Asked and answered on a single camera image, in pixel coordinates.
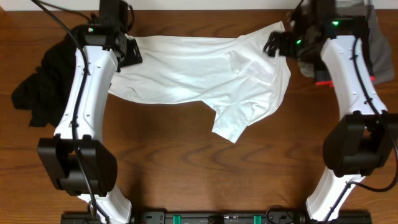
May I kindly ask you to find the white t-shirt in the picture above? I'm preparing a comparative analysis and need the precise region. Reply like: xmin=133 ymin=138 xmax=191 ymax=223
xmin=109 ymin=22 xmax=291 ymax=142

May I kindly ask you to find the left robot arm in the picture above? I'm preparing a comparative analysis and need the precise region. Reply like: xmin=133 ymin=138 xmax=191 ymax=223
xmin=37 ymin=0 xmax=142 ymax=223

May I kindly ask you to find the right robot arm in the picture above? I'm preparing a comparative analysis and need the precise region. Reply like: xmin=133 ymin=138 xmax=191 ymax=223
xmin=263 ymin=1 xmax=397 ymax=223

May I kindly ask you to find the folded black shorts orange hem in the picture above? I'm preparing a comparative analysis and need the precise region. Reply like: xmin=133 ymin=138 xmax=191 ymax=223
xmin=313 ymin=58 xmax=376 ymax=87

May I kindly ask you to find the folded grey garment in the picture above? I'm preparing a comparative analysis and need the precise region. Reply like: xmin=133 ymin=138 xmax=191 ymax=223
xmin=297 ymin=0 xmax=395 ymax=85

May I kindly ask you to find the black crumpled garment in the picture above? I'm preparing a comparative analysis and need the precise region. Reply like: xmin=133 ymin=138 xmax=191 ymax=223
xmin=11 ymin=35 xmax=76 ymax=127

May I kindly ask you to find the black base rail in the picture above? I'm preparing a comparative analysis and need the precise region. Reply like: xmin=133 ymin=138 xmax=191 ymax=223
xmin=60 ymin=210 xmax=373 ymax=224

